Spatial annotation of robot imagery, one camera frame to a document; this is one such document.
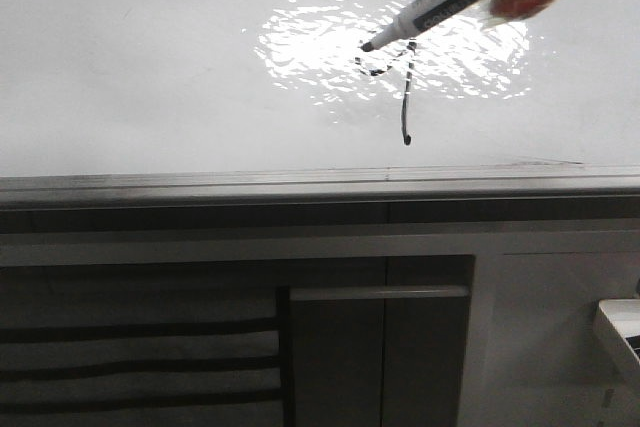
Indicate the white whiteboard with aluminium frame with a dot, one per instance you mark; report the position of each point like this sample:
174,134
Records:
279,89

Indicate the grey fabric pocket organizer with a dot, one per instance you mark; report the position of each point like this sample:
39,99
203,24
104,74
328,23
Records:
80,349

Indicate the grey metal stand frame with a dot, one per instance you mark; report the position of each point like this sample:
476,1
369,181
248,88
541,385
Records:
436,313

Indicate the white plastic marker tray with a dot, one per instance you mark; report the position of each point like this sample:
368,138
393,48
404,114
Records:
616,325

